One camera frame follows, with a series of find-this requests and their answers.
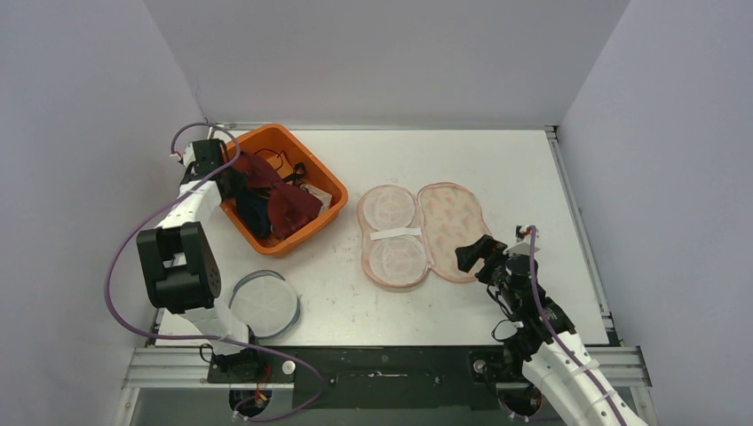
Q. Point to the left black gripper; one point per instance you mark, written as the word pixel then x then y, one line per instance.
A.
pixel 238 184

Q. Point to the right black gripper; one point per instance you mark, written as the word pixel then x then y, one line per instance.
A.
pixel 490 258

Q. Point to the floral padded bra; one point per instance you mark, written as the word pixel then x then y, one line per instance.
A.
pixel 405 235

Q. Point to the maroon bra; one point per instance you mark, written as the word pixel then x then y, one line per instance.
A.
pixel 289 207

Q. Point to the orange plastic tub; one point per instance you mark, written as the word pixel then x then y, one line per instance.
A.
pixel 276 137

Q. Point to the white mesh laundry bag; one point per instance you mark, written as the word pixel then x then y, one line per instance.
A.
pixel 265 302

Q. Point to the navy blue bra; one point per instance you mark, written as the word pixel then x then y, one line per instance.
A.
pixel 252 211

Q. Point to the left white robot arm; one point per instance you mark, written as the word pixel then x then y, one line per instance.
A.
pixel 180 271

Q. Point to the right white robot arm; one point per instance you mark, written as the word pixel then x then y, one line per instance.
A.
pixel 545 349

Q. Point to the beige bra in tub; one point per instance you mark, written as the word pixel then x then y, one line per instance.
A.
pixel 322 196

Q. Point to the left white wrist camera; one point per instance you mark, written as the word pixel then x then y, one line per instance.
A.
pixel 187 158

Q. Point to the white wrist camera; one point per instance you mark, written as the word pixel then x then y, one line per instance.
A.
pixel 187 158
pixel 522 244

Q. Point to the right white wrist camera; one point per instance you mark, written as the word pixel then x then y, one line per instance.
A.
pixel 522 244

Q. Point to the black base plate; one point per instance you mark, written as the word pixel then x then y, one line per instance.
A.
pixel 402 377

